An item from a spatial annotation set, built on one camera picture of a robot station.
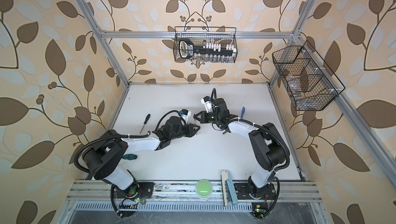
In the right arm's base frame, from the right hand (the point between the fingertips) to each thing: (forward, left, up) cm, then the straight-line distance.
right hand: (194, 117), depth 87 cm
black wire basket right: (+3, -57, +22) cm, 61 cm away
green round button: (-34, -4, -12) cm, 36 cm away
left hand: (-5, -3, -2) cm, 6 cm away
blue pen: (+12, -32, -13) cm, 37 cm away
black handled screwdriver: (+6, +33, -12) cm, 36 cm away
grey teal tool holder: (-31, -15, -9) cm, 36 cm away
